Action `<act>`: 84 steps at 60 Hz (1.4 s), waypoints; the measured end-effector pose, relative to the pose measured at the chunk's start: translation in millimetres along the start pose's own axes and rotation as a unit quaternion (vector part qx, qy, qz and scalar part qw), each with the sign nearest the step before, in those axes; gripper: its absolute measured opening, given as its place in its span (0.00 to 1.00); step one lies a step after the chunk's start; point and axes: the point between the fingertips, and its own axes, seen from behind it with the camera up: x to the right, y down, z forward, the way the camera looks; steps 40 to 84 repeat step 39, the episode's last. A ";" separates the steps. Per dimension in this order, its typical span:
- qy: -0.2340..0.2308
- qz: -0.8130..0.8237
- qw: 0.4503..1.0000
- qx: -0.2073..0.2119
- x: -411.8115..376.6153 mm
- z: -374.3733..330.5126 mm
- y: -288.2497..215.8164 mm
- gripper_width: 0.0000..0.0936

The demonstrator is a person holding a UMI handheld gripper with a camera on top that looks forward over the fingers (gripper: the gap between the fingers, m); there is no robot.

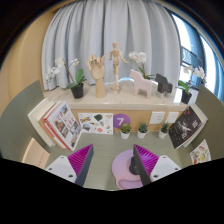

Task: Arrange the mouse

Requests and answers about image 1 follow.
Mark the pink horse figure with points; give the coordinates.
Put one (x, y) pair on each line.
(141, 85)

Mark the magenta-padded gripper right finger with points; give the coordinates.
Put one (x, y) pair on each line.
(164, 166)

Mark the green desk partition panel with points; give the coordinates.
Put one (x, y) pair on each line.
(213, 113)
(18, 116)

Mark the round purple number sign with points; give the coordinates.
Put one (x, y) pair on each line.
(120, 120)

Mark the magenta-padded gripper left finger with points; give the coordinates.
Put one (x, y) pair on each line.
(61, 166)

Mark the dark-framed window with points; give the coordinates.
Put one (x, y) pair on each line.
(190, 43)

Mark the black horse figure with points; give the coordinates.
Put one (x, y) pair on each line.
(163, 85)

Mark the beige card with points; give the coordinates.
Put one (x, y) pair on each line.
(35, 154)

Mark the black book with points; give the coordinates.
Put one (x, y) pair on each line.
(185, 128)

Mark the purple mouse pad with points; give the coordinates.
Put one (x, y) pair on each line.
(121, 168)

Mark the white sticker sheet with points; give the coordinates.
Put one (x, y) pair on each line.
(95, 123)

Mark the wooden desk back ledge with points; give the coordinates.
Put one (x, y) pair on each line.
(110, 100)

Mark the wooden artist mannequin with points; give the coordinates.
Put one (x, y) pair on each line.
(115, 58)

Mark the white wall socket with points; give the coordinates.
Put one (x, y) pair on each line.
(157, 118)
(172, 117)

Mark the red-edged picture magazine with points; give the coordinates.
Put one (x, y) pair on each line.
(65, 125)

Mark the white book stack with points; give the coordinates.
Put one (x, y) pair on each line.
(201, 115)

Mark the small succulent in white pot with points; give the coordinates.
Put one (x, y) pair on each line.
(163, 134)
(142, 134)
(125, 135)

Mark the wooden hand model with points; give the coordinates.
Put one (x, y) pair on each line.
(97, 71)

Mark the colourful sticker sheet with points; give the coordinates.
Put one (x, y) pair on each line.
(201, 154)

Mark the white leaning books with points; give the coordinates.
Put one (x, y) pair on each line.
(38, 123)

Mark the grey curtain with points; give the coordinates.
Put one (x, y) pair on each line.
(100, 30)

